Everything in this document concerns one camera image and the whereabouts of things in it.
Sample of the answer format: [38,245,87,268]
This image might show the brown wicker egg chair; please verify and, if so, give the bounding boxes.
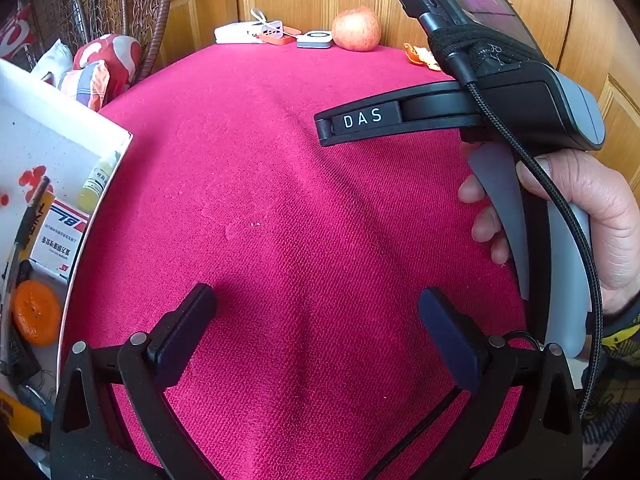
[20,0,173,86]

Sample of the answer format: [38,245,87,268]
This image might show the person's right hand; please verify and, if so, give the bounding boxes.
[458,141,640,316]

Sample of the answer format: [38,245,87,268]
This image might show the orange peel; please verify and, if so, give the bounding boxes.
[404,44,443,72]

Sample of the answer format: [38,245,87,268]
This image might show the yellow liquid dropper bottle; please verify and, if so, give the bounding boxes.
[77,152,121,213]

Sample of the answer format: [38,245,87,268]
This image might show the white cardboard box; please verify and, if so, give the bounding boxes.
[0,57,133,461]

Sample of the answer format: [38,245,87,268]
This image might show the small white grey device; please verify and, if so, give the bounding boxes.
[296,30,333,50]

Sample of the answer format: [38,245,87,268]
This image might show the white red blue medicine box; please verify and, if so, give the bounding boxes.
[27,199,91,283]

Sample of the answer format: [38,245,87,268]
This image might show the white pillow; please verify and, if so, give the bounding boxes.
[31,38,74,86]

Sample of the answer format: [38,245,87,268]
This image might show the white power strip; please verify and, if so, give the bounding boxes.
[215,20,286,45]

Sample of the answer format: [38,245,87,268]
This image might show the plaid cushion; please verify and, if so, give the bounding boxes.
[57,60,111,112]

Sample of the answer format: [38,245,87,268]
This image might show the orange tangerine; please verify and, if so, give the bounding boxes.
[11,280,63,347]

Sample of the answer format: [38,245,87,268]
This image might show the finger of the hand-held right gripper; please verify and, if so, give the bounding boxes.
[314,81,481,147]

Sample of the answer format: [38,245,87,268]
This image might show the red apple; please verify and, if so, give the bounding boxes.
[331,6,382,52]

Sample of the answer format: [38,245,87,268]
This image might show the black gel pen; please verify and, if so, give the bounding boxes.
[0,176,53,311]

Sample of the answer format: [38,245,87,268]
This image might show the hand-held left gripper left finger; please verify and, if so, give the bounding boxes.
[50,282,218,480]

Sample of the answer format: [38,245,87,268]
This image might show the rectangular red white cushion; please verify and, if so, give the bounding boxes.
[0,0,38,61]

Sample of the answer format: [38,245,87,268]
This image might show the red tablecloth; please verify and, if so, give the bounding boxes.
[60,42,546,480]

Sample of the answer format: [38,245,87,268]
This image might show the thin black cable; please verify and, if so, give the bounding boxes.
[377,389,463,466]

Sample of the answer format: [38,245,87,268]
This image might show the round red white cushion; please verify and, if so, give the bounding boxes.
[73,34,142,101]

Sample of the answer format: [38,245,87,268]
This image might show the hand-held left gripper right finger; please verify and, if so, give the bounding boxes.
[417,287,583,480]

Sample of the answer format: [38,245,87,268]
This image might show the black braided cable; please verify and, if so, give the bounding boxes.
[417,10,608,418]

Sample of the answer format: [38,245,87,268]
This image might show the small yellow lighter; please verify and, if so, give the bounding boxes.
[0,390,41,443]

